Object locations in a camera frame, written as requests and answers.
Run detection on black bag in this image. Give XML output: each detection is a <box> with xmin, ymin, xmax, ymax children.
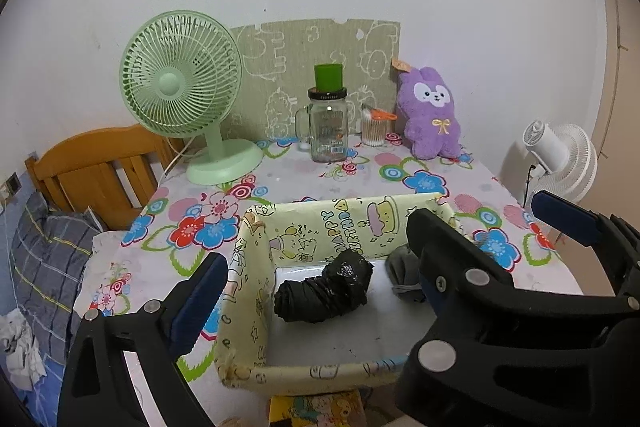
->
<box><xmin>273</xmin><ymin>252</ymin><xmax>375</xmax><ymax>324</ymax></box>

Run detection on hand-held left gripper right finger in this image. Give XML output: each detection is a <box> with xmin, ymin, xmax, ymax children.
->
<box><xmin>419</xmin><ymin>274</ymin><xmax>437</xmax><ymax>324</ymax></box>

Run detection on green plastic cup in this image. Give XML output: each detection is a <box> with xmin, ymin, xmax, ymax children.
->
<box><xmin>314</xmin><ymin>63</ymin><xmax>345</xmax><ymax>92</ymax></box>

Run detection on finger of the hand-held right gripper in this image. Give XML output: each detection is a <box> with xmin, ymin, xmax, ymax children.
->
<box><xmin>531</xmin><ymin>190</ymin><xmax>640</xmax><ymax>305</ymax></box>
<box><xmin>395</xmin><ymin>208</ymin><xmax>640</xmax><ymax>427</ymax></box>

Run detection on wooden bed headboard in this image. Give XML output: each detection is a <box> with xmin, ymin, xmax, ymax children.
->
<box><xmin>25</xmin><ymin>124</ymin><xmax>193</xmax><ymax>230</ymax></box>

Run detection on clear toothpick jar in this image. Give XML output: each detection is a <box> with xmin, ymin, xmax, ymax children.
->
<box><xmin>361</xmin><ymin>103</ymin><xmax>397</xmax><ymax>148</ymax></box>

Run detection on purple plush bunny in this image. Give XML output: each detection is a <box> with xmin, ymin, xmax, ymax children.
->
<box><xmin>391</xmin><ymin>58</ymin><xmax>463</xmax><ymax>160</ymax></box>

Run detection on grey socks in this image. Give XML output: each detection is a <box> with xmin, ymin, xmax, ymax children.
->
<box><xmin>385</xmin><ymin>244</ymin><xmax>427</xmax><ymax>304</ymax></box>

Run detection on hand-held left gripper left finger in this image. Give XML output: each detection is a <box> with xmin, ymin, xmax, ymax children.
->
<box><xmin>57</xmin><ymin>252</ymin><xmax>230</xmax><ymax>427</ymax></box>

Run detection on green desk fan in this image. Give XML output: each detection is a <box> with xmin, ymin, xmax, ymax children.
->
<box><xmin>119</xmin><ymin>9</ymin><xmax>264</xmax><ymax>185</ymax></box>

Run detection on yellow cartoon fabric storage box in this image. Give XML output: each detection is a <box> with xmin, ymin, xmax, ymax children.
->
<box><xmin>215</xmin><ymin>193</ymin><xmax>473</xmax><ymax>390</ymax></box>

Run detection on glass jar mug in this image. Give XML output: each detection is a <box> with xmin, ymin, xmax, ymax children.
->
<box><xmin>295</xmin><ymin>88</ymin><xmax>349</xmax><ymax>164</ymax></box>

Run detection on white standing fan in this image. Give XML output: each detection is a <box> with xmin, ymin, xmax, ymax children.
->
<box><xmin>522</xmin><ymin>119</ymin><xmax>598</xmax><ymax>206</ymax></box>

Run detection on colourful cartoon box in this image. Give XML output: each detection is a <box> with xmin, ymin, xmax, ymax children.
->
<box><xmin>270</xmin><ymin>389</ymin><xmax>368</xmax><ymax>427</ymax></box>

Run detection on grey plaid pillow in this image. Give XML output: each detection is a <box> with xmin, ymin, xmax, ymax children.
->
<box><xmin>12</xmin><ymin>192</ymin><xmax>106</xmax><ymax>348</ymax></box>

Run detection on white crumpled cloth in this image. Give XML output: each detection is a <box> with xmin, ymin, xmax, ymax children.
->
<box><xmin>0</xmin><ymin>307</ymin><xmax>47</xmax><ymax>389</ymax></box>

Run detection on blue bedsheet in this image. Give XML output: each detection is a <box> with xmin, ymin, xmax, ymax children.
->
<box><xmin>0</xmin><ymin>207</ymin><xmax>76</xmax><ymax>427</ymax></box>

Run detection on floral tablecloth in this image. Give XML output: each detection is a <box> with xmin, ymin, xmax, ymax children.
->
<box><xmin>75</xmin><ymin>134</ymin><xmax>586</xmax><ymax>427</ymax></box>

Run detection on white fan cable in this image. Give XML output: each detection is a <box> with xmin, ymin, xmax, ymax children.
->
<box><xmin>159</xmin><ymin>138</ymin><xmax>201</xmax><ymax>182</ymax></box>

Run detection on green cartoon printed board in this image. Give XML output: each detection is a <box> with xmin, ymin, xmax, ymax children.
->
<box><xmin>229</xmin><ymin>18</ymin><xmax>402</xmax><ymax>142</ymax></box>

